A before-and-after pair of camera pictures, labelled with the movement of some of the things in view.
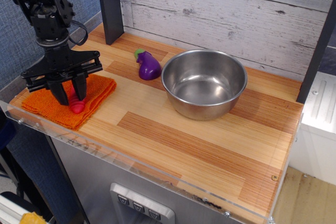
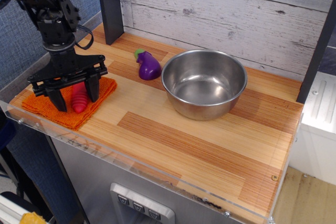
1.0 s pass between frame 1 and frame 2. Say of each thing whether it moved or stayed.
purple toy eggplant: stayed
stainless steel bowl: stayed
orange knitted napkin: stayed
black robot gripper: moved
